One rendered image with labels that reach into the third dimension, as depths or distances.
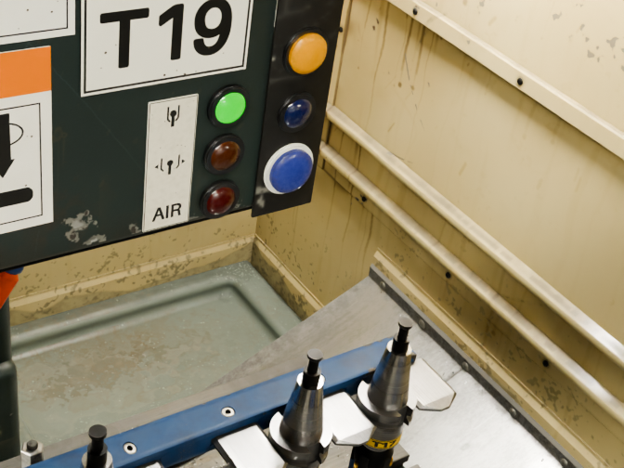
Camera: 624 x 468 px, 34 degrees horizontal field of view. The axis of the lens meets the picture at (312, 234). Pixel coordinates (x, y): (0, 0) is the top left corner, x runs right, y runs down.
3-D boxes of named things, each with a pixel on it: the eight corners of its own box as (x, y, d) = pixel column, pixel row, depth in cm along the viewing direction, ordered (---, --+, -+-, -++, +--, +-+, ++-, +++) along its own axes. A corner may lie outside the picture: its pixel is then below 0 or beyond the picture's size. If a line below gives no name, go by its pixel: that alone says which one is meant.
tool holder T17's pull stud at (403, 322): (399, 340, 105) (406, 314, 103) (410, 349, 104) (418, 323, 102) (387, 345, 104) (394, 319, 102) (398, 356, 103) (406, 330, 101)
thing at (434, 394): (462, 403, 110) (464, 398, 110) (425, 419, 108) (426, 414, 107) (422, 363, 115) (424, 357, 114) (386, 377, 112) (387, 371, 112)
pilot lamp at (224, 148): (241, 169, 61) (245, 137, 59) (209, 176, 59) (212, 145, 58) (236, 164, 61) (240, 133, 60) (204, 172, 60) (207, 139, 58)
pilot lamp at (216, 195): (237, 214, 62) (240, 184, 61) (205, 221, 61) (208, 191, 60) (231, 208, 63) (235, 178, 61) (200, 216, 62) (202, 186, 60)
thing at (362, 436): (383, 437, 105) (384, 432, 104) (341, 455, 102) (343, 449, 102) (344, 393, 109) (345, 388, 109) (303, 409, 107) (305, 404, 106)
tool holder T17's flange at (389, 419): (384, 383, 113) (389, 367, 111) (423, 417, 109) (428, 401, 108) (343, 405, 109) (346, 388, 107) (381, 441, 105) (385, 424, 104)
